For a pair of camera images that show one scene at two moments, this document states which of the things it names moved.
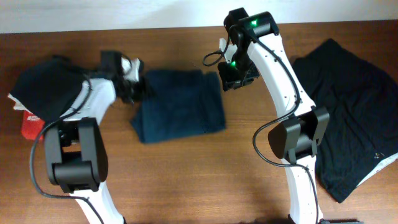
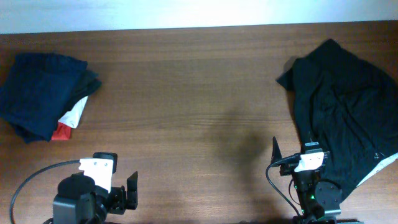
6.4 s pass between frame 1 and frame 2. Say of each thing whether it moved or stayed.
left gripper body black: moved
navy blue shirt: moved
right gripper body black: moved
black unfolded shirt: stayed
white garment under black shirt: stayed
